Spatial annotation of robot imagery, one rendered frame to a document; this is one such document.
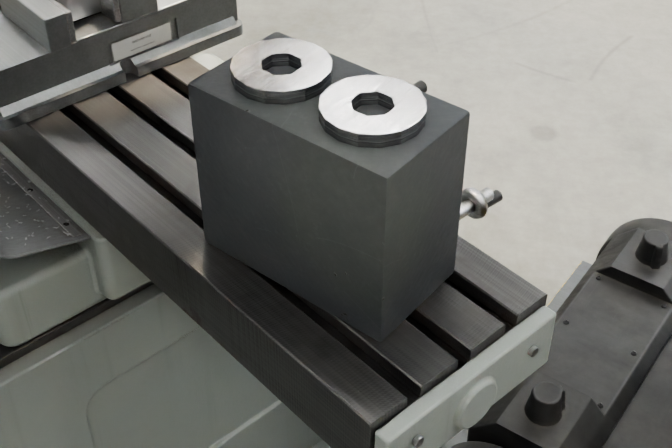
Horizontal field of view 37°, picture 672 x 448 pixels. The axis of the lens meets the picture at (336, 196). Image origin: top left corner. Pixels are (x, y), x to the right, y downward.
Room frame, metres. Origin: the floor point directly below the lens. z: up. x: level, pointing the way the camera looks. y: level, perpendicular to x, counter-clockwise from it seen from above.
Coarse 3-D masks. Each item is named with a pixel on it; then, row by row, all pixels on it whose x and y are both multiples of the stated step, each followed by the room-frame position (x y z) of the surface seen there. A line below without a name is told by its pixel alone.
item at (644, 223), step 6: (630, 222) 1.20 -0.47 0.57; (636, 222) 1.19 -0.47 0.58; (642, 222) 1.19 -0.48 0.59; (648, 222) 1.18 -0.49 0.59; (654, 222) 1.18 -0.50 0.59; (660, 222) 1.17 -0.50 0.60; (666, 222) 1.17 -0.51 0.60; (618, 228) 1.21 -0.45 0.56; (624, 228) 1.19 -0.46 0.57; (630, 228) 1.18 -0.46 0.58; (642, 228) 1.17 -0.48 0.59; (648, 228) 1.16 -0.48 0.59; (654, 228) 1.16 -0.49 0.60; (660, 228) 1.16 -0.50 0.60; (666, 228) 1.16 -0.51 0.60; (612, 234) 1.20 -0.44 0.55; (606, 240) 1.20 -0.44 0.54; (600, 252) 1.19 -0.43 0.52
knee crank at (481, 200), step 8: (464, 192) 1.32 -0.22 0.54; (472, 192) 1.31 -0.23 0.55; (480, 192) 1.31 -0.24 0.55; (488, 192) 1.33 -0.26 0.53; (496, 192) 1.35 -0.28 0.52; (464, 200) 1.31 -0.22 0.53; (472, 200) 1.30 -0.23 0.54; (480, 200) 1.29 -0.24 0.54; (488, 200) 1.32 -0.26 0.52; (496, 200) 1.34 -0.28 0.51; (464, 208) 1.28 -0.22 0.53; (472, 208) 1.29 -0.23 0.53; (480, 208) 1.29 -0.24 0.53; (464, 216) 1.28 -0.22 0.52; (472, 216) 1.30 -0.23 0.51; (480, 216) 1.29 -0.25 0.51
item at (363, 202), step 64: (256, 64) 0.75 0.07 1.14; (320, 64) 0.75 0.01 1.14; (256, 128) 0.69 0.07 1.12; (320, 128) 0.67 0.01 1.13; (384, 128) 0.65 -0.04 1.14; (448, 128) 0.67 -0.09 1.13; (256, 192) 0.69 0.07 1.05; (320, 192) 0.64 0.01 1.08; (384, 192) 0.60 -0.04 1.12; (448, 192) 0.67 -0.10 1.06; (256, 256) 0.69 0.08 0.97; (320, 256) 0.64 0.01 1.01; (384, 256) 0.60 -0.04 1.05; (448, 256) 0.68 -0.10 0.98; (384, 320) 0.60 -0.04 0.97
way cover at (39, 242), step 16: (0, 160) 0.97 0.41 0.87; (0, 176) 0.93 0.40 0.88; (16, 176) 0.94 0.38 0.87; (0, 192) 0.90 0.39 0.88; (16, 192) 0.90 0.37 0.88; (32, 192) 0.91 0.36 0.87; (0, 208) 0.86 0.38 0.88; (32, 208) 0.88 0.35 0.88; (48, 208) 0.88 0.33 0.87; (0, 224) 0.83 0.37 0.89; (16, 224) 0.84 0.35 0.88; (32, 224) 0.84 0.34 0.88; (48, 224) 0.85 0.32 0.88; (64, 224) 0.85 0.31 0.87; (0, 240) 0.80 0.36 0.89; (16, 240) 0.81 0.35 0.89; (32, 240) 0.81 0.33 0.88; (48, 240) 0.81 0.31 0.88; (64, 240) 0.82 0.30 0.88; (80, 240) 0.82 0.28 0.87; (0, 256) 0.76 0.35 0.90; (16, 256) 0.77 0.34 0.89
